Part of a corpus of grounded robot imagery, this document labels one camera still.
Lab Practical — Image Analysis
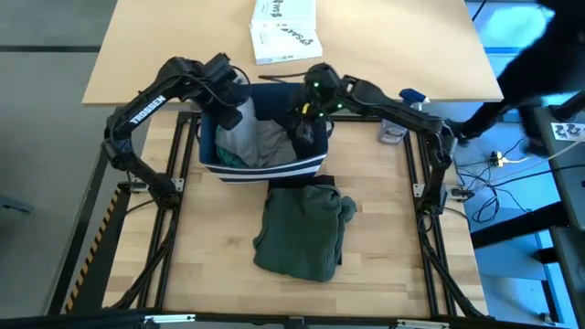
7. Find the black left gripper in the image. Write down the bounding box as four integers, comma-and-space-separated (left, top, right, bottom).
196, 77, 251, 133

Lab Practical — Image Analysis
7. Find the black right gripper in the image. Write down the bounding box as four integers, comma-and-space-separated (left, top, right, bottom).
287, 89, 346, 146

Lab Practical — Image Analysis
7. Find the bright green garment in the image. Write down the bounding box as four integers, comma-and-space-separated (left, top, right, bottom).
215, 144, 250, 169

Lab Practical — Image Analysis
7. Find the grey patterned garment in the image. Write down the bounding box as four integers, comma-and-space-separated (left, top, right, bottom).
214, 98, 298, 169

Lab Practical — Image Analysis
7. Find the black T-shirt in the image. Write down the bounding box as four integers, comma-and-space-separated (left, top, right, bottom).
267, 175, 345, 267

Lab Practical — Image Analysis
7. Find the navy white striped fabric bin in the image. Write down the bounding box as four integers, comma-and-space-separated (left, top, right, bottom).
197, 81, 334, 185

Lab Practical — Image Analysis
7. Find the dark green garment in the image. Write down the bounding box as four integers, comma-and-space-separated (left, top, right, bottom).
252, 184, 357, 283

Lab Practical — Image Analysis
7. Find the spray bottle with blue head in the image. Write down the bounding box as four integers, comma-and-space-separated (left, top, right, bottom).
378, 87, 431, 145

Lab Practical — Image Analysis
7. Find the light wooden desk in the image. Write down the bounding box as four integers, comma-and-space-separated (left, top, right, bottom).
81, 0, 504, 107

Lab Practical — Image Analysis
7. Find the yellow black hazard strip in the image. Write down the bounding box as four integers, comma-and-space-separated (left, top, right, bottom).
63, 189, 121, 314

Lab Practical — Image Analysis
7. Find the person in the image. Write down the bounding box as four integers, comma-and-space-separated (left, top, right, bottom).
450, 0, 585, 156

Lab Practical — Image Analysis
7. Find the white printed tag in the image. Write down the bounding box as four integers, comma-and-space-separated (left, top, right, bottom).
550, 122, 585, 142

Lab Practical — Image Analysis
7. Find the black cart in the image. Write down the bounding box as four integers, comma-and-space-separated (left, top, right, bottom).
533, 89, 585, 329

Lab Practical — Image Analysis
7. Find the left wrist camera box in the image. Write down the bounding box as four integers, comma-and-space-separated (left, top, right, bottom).
203, 52, 235, 83

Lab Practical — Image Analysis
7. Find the black looped camera cable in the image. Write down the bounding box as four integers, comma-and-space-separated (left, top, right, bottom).
258, 70, 307, 84

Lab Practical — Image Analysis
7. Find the black aluminium table frame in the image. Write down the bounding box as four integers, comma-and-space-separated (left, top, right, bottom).
109, 111, 490, 329

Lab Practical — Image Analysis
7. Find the silver metal bracket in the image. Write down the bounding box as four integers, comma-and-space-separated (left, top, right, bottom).
396, 318, 450, 329
144, 313, 197, 324

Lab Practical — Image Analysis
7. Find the black power cable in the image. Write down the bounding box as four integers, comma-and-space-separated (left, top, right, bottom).
456, 154, 585, 225

